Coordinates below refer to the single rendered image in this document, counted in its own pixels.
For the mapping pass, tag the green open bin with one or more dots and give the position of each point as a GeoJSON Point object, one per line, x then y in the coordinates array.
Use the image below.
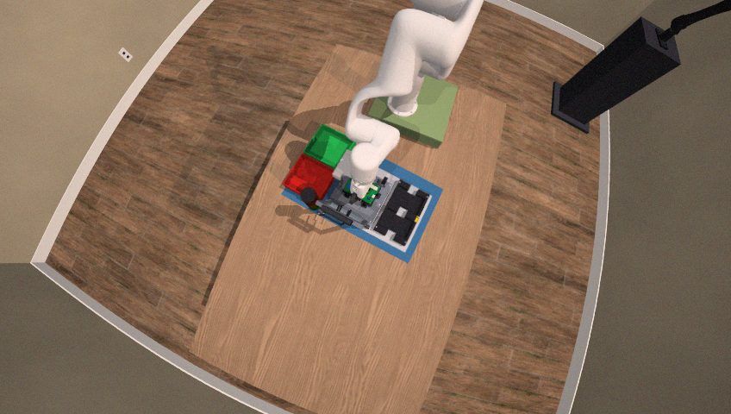
{"type": "Point", "coordinates": [328, 146]}

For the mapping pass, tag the red bin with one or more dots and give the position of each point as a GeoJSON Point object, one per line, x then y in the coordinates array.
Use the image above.
{"type": "Point", "coordinates": [308, 172]}

